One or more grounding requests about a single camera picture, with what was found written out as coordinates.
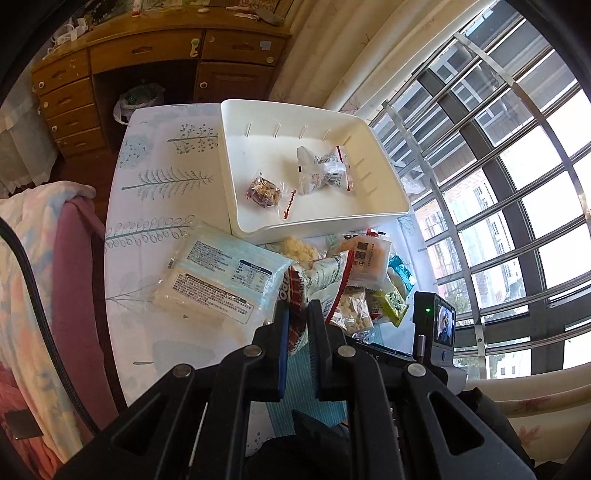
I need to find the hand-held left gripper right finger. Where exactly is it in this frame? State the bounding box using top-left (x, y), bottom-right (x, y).
top-left (307, 299), bottom-right (533, 480)

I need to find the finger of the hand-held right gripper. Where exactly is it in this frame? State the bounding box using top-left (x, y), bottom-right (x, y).
top-left (344, 339), bottom-right (415, 366)

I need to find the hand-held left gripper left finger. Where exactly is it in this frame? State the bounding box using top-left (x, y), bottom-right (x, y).
top-left (55, 299), bottom-right (291, 480)

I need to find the white plastic bin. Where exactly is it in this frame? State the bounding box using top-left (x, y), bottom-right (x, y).
top-left (220, 98), bottom-right (411, 241)

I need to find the clear puffed snack packet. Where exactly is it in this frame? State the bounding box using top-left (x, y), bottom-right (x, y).
top-left (330, 286), bottom-right (375, 335)

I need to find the green snack packet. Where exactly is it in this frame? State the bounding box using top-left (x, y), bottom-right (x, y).
top-left (372, 288), bottom-right (409, 328)

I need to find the teal snack packet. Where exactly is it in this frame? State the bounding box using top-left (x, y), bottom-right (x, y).
top-left (388, 254), bottom-right (414, 296)

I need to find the orange white noodle packet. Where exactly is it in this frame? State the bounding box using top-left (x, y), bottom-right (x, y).
top-left (339, 233), bottom-right (393, 289)

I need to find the large blue white cake packet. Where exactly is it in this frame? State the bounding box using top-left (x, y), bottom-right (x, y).
top-left (154, 222), bottom-right (296, 326)

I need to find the beige crumbly cake packet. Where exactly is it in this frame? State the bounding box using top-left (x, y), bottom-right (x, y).
top-left (279, 235), bottom-right (321, 264)

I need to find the brown nut snack packet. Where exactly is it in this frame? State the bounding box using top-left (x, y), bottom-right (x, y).
top-left (245, 172), bottom-right (298, 221)

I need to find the steel barred window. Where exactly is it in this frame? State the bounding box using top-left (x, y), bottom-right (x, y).
top-left (369, 14), bottom-right (591, 384)

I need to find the clear wrapped snack packet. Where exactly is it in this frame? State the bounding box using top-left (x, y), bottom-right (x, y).
top-left (295, 145), bottom-right (331, 197)

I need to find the clear red-edged snack packet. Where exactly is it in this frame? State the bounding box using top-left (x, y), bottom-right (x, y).
top-left (318, 145), bottom-right (356, 192)

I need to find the leaf printed tablecloth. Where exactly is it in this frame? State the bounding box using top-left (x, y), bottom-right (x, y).
top-left (104, 104), bottom-right (444, 457)

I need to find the pink cloth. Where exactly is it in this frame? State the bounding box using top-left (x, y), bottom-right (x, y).
top-left (51, 196), bottom-right (121, 435)

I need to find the floral blanket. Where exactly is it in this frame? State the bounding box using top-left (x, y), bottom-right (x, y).
top-left (0, 181), bottom-right (109, 480)

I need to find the cream curtain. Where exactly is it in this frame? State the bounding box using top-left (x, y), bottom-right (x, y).
top-left (270, 0), bottom-right (499, 121)

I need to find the wooden desk with drawers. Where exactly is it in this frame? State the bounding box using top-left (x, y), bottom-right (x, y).
top-left (30, 0), bottom-right (294, 158)

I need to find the black cable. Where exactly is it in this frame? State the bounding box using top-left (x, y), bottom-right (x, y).
top-left (0, 217), bottom-right (100, 437)

